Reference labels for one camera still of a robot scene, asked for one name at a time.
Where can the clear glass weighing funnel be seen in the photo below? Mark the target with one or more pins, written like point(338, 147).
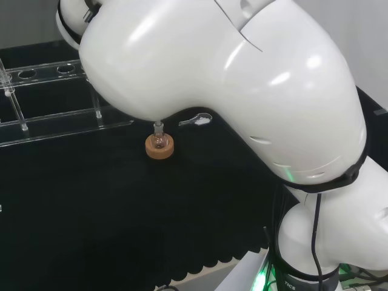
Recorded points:
point(198, 119)

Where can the clear round-bottom flask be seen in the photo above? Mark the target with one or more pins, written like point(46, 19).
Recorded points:
point(159, 138)

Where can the clear acrylic funnel stand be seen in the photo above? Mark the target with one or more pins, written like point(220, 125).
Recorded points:
point(60, 121)

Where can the black bench cloth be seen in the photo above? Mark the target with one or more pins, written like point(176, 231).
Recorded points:
point(91, 212)

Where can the pale board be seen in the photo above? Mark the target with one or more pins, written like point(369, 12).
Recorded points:
point(242, 272)

